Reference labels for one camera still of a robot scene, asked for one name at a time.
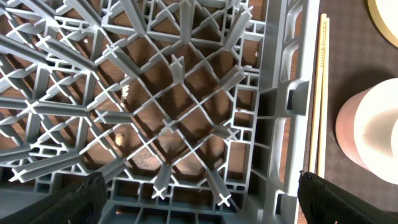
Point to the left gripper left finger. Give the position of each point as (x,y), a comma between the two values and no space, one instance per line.
(80,202)

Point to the dark brown serving tray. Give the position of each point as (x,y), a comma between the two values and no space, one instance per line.
(360,57)

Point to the yellow round plate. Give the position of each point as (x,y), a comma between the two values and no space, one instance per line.
(384,16)

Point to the wooden chopstick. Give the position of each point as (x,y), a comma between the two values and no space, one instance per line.
(324,99)
(317,95)

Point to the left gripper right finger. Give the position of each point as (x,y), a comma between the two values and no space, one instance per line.
(324,202)

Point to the grey plastic dishwasher rack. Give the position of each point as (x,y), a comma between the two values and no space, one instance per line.
(194,111)

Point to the right wooden chopstick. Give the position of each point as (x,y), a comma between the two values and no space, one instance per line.
(324,99)

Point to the left wooden chopstick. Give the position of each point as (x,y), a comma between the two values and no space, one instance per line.
(317,95)

